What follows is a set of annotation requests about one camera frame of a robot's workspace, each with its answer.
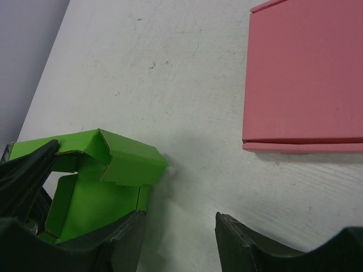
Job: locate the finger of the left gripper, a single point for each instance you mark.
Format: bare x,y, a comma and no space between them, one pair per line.
22,179

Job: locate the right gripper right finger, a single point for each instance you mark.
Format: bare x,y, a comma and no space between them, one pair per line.
242,249

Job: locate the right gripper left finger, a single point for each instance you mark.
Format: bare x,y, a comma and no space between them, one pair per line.
115,247

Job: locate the green paper box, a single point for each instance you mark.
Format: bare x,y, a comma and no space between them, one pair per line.
98,178

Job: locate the pink paper box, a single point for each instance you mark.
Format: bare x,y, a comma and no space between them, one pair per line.
303,91

